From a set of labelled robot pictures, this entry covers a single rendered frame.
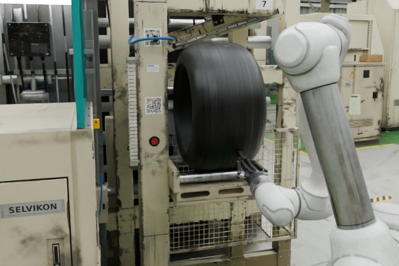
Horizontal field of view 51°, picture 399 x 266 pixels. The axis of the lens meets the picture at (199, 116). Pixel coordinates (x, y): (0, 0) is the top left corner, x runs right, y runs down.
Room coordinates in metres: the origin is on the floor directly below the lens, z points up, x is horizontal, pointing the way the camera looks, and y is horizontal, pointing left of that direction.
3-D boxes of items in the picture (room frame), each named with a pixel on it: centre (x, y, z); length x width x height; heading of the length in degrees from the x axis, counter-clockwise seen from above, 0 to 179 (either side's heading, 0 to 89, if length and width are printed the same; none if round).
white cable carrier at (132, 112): (1.80, 0.29, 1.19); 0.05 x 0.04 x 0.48; 15
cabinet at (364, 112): (6.32, -2.28, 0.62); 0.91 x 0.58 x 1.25; 114
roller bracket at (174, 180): (1.89, 0.14, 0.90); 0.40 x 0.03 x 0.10; 15
